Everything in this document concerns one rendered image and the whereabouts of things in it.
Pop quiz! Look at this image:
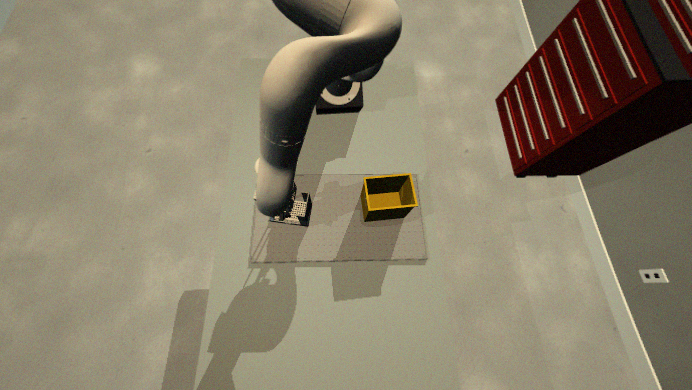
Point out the yellow plastics bin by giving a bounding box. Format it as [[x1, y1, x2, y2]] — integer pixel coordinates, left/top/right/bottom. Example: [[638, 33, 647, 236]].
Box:
[[361, 173, 418, 222]]

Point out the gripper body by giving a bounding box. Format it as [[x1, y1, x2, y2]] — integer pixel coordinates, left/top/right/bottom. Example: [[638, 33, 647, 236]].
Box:
[[285, 182, 297, 212]]

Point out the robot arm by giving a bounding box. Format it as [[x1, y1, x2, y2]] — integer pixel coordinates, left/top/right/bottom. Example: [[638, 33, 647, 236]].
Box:
[[253, 0, 402, 217]]

